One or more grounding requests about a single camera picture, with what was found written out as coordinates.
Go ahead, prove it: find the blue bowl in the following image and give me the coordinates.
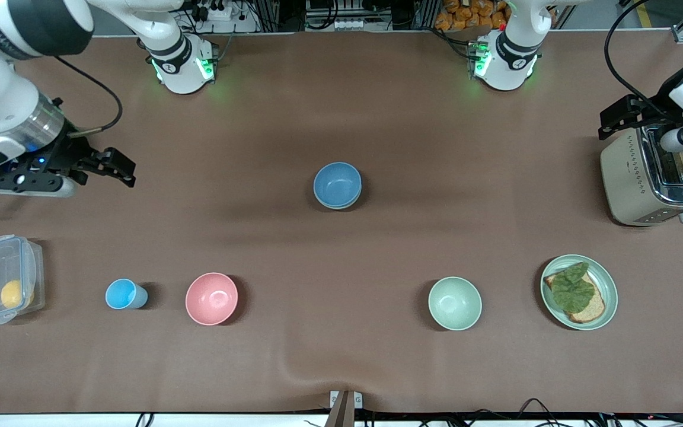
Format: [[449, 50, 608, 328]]
[[313, 161, 362, 207]]

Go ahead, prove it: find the light green bowl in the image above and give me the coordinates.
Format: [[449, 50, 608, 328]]
[[316, 193, 363, 211], [428, 276, 483, 331]]

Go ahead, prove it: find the pink bowl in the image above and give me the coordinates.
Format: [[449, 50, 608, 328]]
[[185, 272, 239, 326]]

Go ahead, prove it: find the cream and chrome toaster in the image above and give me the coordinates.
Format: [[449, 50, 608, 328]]
[[600, 125, 683, 227]]

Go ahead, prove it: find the light blue cup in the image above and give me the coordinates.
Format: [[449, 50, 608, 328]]
[[105, 279, 148, 310]]

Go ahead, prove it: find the yellow lemon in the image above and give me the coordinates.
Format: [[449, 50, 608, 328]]
[[1, 280, 35, 310]]

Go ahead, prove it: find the light green plate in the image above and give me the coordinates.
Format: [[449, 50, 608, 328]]
[[540, 254, 619, 331]]

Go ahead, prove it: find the green lettuce leaf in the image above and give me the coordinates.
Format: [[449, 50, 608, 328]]
[[550, 262, 596, 314]]

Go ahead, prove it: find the bag of orange snacks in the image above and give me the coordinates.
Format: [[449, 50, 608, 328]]
[[434, 0, 509, 31]]

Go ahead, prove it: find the bread slice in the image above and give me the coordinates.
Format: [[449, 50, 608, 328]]
[[544, 270, 606, 324]]

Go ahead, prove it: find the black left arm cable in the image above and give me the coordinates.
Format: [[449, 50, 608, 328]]
[[605, 0, 671, 114]]

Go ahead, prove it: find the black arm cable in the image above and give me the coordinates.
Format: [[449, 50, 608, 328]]
[[605, 0, 671, 114], [54, 56, 124, 135]]

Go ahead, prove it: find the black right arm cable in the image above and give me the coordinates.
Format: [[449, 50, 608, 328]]
[[54, 56, 124, 135]]

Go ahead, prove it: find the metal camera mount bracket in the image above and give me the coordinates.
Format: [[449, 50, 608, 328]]
[[325, 390, 363, 427]]

